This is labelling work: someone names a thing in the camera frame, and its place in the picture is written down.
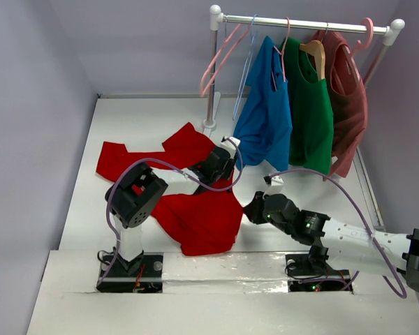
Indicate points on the light blue wire hanger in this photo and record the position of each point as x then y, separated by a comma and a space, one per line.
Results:
245, 69

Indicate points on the wooden hanger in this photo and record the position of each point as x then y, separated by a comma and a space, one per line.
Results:
316, 50

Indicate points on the white and chrome clothes rack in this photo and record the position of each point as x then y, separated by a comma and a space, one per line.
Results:
217, 17

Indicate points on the blue t-shirt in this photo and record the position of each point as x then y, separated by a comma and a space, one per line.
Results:
264, 126

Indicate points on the green t-shirt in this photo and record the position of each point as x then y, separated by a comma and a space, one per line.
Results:
311, 111

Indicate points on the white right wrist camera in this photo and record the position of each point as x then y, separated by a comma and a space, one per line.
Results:
274, 185

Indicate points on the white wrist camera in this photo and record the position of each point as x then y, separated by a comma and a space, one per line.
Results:
230, 144
274, 185

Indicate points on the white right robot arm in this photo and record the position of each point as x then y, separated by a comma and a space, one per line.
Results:
339, 245

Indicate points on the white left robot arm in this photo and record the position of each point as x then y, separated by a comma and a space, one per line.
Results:
139, 189

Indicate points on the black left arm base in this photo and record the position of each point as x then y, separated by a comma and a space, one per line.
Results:
141, 275

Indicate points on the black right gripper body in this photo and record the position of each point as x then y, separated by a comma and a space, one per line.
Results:
257, 206

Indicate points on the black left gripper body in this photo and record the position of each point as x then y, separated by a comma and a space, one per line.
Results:
223, 174

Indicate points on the dusty red t-shirt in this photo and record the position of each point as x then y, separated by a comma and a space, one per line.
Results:
348, 100

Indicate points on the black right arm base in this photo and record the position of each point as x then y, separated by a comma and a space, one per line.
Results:
309, 272

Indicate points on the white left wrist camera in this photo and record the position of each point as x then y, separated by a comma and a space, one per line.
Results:
230, 144

